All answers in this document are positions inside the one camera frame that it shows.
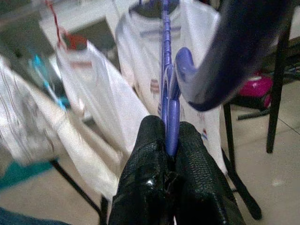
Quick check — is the teal cloth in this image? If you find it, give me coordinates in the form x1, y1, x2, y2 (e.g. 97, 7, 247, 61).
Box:
0, 159, 57, 189

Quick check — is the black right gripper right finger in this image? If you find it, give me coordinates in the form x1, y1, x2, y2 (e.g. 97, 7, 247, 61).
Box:
172, 121, 247, 225

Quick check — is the pink plastic toy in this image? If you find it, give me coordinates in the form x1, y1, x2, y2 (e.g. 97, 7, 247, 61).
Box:
238, 70, 274, 120

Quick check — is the plain white garment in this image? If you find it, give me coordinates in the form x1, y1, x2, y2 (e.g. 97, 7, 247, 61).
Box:
55, 39, 150, 200

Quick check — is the purple clothes hanger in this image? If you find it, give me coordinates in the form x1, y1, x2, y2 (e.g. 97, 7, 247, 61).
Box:
159, 0, 202, 158

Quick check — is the teal clothes hanger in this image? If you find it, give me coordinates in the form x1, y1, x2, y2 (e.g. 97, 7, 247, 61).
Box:
28, 53, 68, 111

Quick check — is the red clothes hanger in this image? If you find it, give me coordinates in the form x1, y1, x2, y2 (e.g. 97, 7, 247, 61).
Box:
44, 0, 92, 68

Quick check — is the white striped garment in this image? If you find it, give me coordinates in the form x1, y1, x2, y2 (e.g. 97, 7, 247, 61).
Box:
0, 56, 83, 165

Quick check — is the black metal clothes rack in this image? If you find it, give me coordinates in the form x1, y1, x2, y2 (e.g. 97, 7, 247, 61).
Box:
50, 0, 296, 225

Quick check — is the white printed shirt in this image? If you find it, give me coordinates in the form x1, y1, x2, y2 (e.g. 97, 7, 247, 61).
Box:
114, 0, 229, 176

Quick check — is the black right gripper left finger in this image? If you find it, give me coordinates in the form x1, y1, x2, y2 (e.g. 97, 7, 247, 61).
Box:
108, 115, 175, 225

